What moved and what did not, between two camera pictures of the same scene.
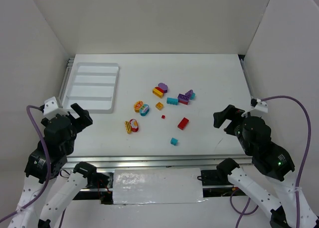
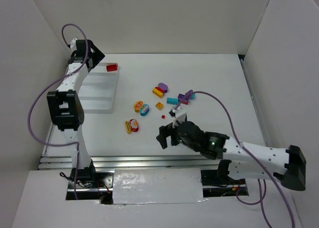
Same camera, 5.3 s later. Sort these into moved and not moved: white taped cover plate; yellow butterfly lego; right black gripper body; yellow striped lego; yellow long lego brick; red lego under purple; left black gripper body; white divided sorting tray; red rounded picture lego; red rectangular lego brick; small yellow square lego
Moved: left black gripper body; right black gripper body; red rectangular lego brick
Not moved: red rounded picture lego; red lego under purple; white taped cover plate; yellow long lego brick; yellow butterfly lego; yellow striped lego; small yellow square lego; white divided sorting tray
